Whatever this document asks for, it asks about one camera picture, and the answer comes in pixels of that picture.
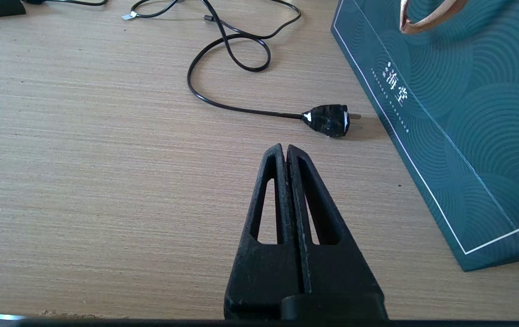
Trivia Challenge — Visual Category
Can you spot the black cable with clip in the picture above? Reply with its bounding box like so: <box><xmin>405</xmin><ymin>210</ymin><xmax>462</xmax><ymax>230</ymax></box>
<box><xmin>122</xmin><ymin>0</ymin><xmax>362</xmax><ymax>138</ymax></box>

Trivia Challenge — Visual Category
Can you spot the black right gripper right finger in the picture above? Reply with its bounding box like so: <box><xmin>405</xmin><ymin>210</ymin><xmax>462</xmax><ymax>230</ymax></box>
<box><xmin>287</xmin><ymin>144</ymin><xmax>388</xmax><ymax>321</ymax></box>

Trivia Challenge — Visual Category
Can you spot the thin black dock cable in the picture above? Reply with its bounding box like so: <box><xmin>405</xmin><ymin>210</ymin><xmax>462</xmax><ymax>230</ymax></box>
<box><xmin>25</xmin><ymin>0</ymin><xmax>302</xmax><ymax>40</ymax></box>

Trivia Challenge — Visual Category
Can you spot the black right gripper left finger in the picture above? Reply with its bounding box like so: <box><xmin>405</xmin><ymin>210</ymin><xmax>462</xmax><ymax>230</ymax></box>
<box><xmin>224</xmin><ymin>144</ymin><xmax>307</xmax><ymax>321</ymax></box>

